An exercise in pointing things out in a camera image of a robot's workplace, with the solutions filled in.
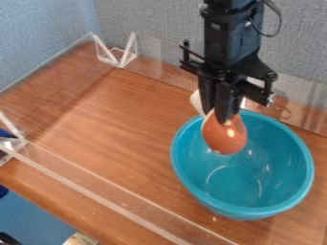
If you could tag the clear acrylic corner bracket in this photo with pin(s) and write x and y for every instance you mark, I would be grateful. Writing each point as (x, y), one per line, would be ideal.
(115, 56)

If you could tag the blue plastic bowl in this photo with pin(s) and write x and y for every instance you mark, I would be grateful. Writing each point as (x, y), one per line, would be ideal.
(249, 185)

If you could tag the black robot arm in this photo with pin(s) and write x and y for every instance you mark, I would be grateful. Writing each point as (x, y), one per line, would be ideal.
(233, 10)

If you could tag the clear acrylic front barrier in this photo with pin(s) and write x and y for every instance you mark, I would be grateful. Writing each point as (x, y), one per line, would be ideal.
(143, 212)

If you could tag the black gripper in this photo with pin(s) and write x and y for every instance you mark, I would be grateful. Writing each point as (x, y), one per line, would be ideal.
(229, 67)

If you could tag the clear acrylic barrier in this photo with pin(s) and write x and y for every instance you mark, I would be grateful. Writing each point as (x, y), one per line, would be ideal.
(143, 212)
(300, 99)

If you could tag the clear acrylic back barrier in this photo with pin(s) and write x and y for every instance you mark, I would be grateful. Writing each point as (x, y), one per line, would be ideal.
(300, 99)

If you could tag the brown toy mushroom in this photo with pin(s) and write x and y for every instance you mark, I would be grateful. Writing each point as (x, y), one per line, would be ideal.
(225, 137)

